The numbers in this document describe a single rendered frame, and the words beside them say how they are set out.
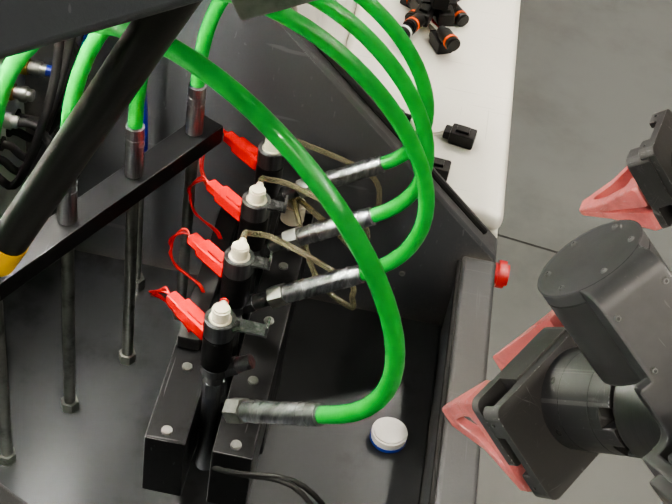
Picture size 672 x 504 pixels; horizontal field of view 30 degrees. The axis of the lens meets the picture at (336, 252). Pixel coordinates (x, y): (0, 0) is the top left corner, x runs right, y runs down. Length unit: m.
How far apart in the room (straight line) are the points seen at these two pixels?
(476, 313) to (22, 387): 0.49
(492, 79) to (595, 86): 1.84
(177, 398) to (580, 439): 0.57
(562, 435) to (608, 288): 0.14
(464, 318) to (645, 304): 0.77
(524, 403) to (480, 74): 0.99
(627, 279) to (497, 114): 1.01
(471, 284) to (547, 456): 0.69
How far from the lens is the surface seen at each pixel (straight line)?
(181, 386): 1.19
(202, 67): 0.81
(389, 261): 1.11
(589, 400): 0.66
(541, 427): 0.70
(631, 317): 0.58
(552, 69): 3.48
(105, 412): 1.36
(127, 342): 1.38
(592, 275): 0.59
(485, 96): 1.60
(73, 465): 1.32
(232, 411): 1.00
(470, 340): 1.32
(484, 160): 1.50
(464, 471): 1.21
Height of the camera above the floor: 1.89
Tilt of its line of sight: 43 degrees down
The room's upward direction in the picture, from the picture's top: 11 degrees clockwise
